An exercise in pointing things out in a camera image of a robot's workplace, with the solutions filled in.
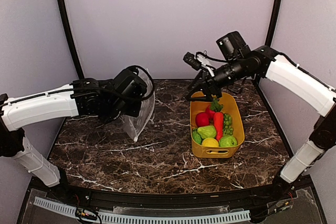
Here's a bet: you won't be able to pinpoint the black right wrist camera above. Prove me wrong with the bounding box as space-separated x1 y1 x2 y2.
216 31 251 62

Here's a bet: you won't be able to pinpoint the white slotted cable duct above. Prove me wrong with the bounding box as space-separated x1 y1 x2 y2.
33 197 251 224

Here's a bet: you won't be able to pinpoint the black front rail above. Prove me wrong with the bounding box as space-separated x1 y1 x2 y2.
69 185 275 209

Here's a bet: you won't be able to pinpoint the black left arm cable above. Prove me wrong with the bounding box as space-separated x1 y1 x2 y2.
125 65 156 101

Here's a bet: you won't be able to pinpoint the green toy cucumber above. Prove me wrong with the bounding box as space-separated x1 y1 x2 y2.
192 129 203 145

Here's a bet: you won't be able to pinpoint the small right wrist webcam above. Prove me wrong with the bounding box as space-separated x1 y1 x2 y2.
183 52 215 74

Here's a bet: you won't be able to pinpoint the red toy apple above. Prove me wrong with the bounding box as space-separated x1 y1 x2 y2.
195 112 210 127

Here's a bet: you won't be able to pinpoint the red toy radish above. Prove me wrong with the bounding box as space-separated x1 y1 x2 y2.
205 105 216 120

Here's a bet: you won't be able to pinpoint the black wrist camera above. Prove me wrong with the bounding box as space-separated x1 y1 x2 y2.
113 68 147 99
216 31 251 62

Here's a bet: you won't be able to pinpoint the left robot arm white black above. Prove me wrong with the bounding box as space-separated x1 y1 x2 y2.
1 77 147 201

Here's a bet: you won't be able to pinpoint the black right frame post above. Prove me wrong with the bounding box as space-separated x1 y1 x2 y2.
265 0 281 47

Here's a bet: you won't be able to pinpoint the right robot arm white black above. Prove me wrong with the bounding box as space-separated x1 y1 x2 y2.
186 46 335 200

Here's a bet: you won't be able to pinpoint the yellow toy lemon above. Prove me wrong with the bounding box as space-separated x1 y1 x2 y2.
202 137 219 147

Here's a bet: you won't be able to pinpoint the black frame post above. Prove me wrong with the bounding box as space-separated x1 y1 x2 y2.
57 0 85 79
265 0 281 47

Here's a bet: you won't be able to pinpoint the black left frame post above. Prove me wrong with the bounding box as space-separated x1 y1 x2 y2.
57 0 85 79

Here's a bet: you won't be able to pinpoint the orange toy carrot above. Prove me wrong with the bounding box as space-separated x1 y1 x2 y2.
213 112 224 141

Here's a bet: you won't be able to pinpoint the clear dotted zip top bag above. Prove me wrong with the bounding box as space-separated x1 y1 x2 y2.
121 66 155 143

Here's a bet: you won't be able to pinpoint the yellow plastic basket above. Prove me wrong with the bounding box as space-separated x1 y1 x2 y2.
190 93 245 158

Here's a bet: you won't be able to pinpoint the green toy grapes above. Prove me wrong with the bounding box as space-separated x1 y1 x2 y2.
223 113 234 135

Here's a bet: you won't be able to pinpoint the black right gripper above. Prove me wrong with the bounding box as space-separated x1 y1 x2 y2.
185 56 247 101

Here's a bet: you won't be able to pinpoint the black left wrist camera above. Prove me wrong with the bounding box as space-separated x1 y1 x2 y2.
113 68 147 99

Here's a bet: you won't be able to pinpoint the green toy guava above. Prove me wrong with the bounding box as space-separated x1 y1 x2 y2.
219 135 238 147

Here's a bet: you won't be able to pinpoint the green toy chayote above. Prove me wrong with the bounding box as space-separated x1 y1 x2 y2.
197 125 217 139

